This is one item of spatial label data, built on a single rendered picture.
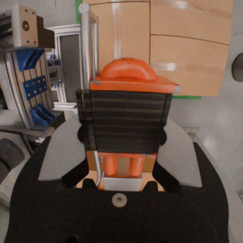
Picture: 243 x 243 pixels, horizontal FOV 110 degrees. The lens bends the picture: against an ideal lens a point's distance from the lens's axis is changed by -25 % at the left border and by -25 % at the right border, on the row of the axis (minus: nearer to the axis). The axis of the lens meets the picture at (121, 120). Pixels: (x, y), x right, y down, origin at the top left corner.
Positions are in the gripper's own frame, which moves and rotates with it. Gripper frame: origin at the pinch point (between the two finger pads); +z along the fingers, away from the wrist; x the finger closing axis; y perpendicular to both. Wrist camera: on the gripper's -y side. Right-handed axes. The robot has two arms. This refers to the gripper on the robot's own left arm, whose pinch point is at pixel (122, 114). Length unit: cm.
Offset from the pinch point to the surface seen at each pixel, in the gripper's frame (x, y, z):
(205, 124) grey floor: 127, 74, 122
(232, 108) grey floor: 169, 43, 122
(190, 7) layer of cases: 39, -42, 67
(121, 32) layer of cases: -3, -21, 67
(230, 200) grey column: 101, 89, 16
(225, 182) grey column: 106, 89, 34
